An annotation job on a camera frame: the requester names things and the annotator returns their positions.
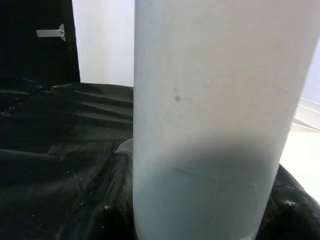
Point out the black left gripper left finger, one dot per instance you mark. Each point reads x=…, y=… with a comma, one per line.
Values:
x=120, y=200

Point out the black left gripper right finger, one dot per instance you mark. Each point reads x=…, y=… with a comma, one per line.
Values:
x=292, y=207

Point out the white plastic table leg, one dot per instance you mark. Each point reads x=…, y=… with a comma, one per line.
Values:
x=212, y=100

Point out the black plastic sheet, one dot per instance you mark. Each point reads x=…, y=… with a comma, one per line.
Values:
x=62, y=150

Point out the small grey wall label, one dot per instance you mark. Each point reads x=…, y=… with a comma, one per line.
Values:
x=50, y=33

